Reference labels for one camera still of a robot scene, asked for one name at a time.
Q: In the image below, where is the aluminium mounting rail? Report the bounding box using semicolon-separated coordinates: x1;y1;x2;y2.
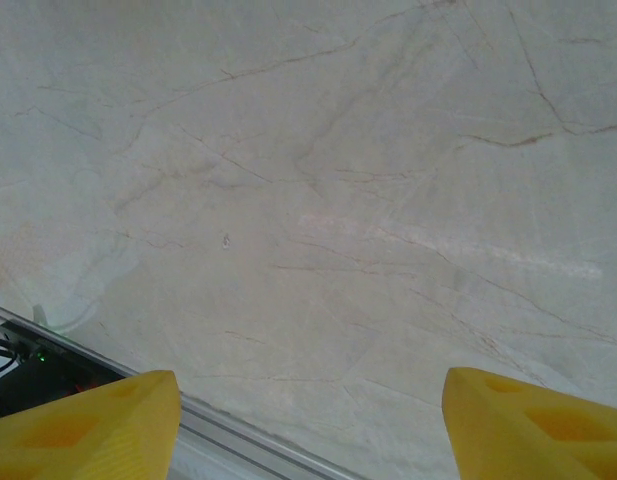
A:
0;299;350;480

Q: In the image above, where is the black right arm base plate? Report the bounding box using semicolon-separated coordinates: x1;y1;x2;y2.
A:
0;319;139;424

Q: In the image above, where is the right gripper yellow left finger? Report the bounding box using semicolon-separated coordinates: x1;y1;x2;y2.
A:
0;369;182;480

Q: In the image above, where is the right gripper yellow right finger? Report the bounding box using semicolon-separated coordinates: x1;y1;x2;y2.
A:
441;366;617;480

